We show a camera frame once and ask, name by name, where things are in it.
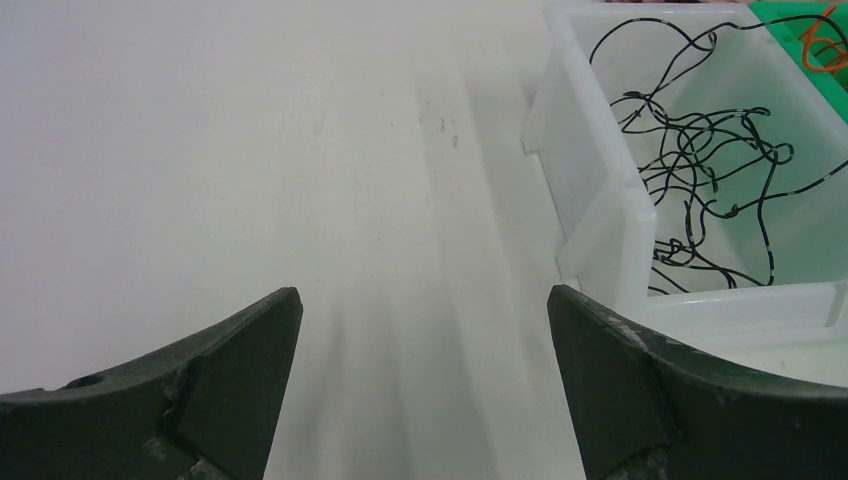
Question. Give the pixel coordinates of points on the clear plastic bin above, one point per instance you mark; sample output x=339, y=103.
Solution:
x=700, y=181

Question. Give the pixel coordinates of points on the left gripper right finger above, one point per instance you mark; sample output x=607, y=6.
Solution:
x=646, y=406

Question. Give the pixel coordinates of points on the green plastic bin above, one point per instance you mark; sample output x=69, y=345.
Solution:
x=814, y=34

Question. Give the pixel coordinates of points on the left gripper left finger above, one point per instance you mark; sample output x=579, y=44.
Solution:
x=203, y=407

